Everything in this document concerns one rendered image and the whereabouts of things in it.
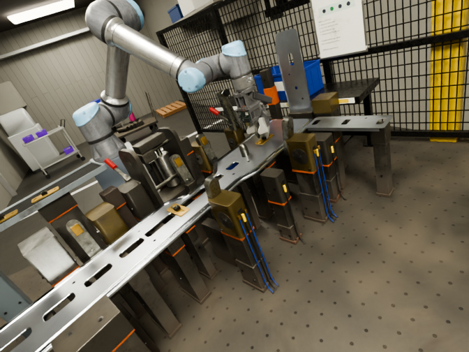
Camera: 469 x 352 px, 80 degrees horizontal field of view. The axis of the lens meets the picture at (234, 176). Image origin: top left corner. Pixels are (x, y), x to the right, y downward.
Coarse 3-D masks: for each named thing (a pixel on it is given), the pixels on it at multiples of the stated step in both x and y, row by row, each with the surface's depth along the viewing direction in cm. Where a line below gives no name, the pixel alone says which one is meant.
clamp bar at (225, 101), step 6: (222, 90) 114; (228, 90) 111; (222, 96) 114; (222, 102) 113; (228, 102) 115; (228, 108) 116; (228, 114) 115; (234, 114) 117; (228, 120) 117; (234, 120) 119; (240, 126) 119
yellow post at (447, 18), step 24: (456, 0) 96; (432, 24) 104; (456, 24) 99; (432, 48) 108; (456, 48) 103; (432, 72) 112; (456, 72) 107; (432, 96) 116; (432, 120) 121; (456, 120) 115
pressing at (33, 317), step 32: (224, 160) 107; (256, 160) 98; (192, 192) 93; (192, 224) 79; (96, 256) 78; (128, 256) 74; (64, 288) 71; (96, 288) 67; (32, 320) 65; (64, 320) 61
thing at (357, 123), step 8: (320, 120) 110; (328, 120) 107; (336, 120) 105; (344, 120) 103; (352, 120) 100; (360, 120) 98; (368, 120) 96; (376, 120) 95; (312, 128) 106; (320, 128) 104; (328, 128) 102; (336, 128) 100; (344, 128) 98; (352, 128) 95; (360, 128) 94; (368, 128) 92; (376, 128) 90
